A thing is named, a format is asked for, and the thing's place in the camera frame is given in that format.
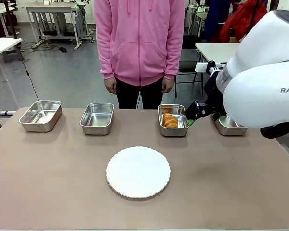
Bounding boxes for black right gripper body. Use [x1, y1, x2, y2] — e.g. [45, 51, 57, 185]
[192, 101, 219, 120]

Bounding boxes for golden bread roll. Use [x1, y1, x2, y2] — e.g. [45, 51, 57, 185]
[162, 112, 179, 128]

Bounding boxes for person's right forearm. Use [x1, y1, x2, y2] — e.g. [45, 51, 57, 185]
[97, 38, 118, 80]

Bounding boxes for person's left forearm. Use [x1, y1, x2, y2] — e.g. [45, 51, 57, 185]
[163, 38, 184, 80]

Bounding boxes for rectangular steel container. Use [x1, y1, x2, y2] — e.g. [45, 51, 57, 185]
[211, 113, 249, 136]
[79, 103, 115, 136]
[18, 100, 63, 133]
[158, 104, 190, 137]

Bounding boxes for person's left hand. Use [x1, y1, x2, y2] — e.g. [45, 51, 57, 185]
[160, 77, 174, 94]

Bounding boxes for person's right hand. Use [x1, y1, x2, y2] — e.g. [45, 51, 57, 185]
[104, 78, 117, 95]

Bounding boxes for white power strip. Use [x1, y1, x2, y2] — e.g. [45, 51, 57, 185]
[195, 61, 228, 74]

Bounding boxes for black chair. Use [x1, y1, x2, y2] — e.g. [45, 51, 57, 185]
[175, 35, 205, 97]

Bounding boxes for white table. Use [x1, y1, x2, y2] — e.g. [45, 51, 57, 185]
[195, 42, 241, 63]

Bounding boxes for white scalloped plate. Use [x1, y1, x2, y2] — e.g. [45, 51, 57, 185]
[106, 146, 171, 199]

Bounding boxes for person in pink hoodie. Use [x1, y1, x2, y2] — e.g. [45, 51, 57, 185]
[94, 0, 186, 110]

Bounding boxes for blue garment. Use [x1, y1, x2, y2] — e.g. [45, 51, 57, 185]
[203, 0, 234, 43]

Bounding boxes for red jacket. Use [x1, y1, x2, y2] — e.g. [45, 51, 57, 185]
[219, 0, 268, 43]

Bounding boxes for white desk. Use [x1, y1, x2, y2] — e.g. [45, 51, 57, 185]
[0, 38, 23, 109]

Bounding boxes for black stand pole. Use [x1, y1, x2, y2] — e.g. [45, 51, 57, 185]
[4, 0, 19, 39]

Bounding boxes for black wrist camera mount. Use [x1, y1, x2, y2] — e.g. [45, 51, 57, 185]
[203, 71, 228, 114]

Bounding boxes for black hanging cable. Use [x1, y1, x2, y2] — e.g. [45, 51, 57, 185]
[16, 45, 40, 101]

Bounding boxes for grey metal frame desk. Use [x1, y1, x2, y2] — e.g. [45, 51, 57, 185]
[26, 2, 87, 50]

